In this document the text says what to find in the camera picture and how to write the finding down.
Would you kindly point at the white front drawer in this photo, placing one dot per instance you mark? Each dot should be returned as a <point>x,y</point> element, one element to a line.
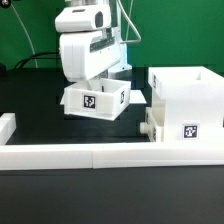
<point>153,126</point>

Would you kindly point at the white drawer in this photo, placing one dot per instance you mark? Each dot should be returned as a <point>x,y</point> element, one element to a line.
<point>102,112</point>
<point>153,126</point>

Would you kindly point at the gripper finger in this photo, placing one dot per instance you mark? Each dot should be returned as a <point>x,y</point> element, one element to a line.
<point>91,84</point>

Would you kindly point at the marker sheet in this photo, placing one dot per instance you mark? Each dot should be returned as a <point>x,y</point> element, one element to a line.
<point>135,97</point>

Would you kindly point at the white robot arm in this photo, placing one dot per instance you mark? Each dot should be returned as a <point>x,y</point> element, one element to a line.
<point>103,16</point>

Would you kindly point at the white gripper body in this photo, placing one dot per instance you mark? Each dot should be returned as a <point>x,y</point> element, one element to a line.
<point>86,55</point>

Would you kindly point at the white U-shaped fence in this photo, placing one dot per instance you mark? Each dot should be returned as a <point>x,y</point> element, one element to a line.
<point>110,155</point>

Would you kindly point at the white drawer cabinet box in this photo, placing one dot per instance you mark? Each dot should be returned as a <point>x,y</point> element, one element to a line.
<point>191,100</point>

